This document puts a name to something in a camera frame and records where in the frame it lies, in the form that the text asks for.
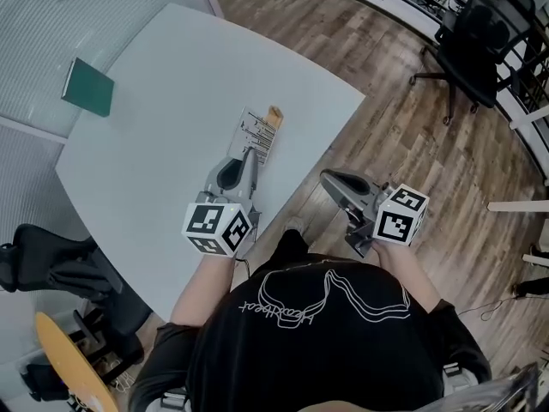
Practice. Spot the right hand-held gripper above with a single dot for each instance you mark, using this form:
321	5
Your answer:
399	217

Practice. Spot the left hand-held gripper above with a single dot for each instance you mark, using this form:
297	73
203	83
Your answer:
214	223

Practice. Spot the white printed card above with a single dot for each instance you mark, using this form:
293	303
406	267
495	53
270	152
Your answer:
254	132

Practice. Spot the wooden card holder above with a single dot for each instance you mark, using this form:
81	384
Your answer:
275	116

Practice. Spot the person's right forearm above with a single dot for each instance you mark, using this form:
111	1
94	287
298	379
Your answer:
407	273

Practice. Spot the person's left forearm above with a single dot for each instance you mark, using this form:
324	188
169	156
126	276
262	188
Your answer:
201	288

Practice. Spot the person's grey shoe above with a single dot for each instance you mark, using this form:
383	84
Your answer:
294	225

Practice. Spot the person's black printed t-shirt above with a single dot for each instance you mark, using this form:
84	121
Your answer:
326	341

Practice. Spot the green hardcover book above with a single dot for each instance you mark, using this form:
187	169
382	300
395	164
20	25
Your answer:
89	87

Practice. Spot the black mesh office chair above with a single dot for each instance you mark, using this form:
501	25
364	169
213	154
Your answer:
480	54

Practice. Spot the black padded office chair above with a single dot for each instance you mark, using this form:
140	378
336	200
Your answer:
64	268

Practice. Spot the round yellow stool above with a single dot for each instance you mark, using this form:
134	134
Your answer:
70	367

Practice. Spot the clear plastic bag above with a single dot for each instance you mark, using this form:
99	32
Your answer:
502	391

